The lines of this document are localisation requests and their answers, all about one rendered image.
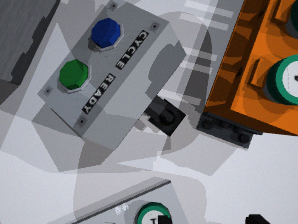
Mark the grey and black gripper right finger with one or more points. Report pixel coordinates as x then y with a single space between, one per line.
255 219

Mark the dark grey angle bracket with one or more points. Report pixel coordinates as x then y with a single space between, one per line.
226 134

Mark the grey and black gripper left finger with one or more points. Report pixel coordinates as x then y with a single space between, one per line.
163 219

